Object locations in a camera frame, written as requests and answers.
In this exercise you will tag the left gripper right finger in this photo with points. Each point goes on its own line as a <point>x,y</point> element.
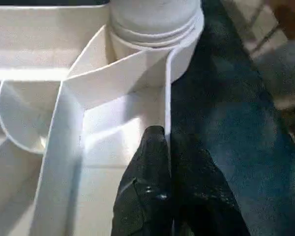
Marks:
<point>201,196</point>

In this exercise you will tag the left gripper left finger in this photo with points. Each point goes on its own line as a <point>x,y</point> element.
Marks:
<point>147,191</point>

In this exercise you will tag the white plastic table leg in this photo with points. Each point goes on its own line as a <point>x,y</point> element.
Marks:
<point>150,14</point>

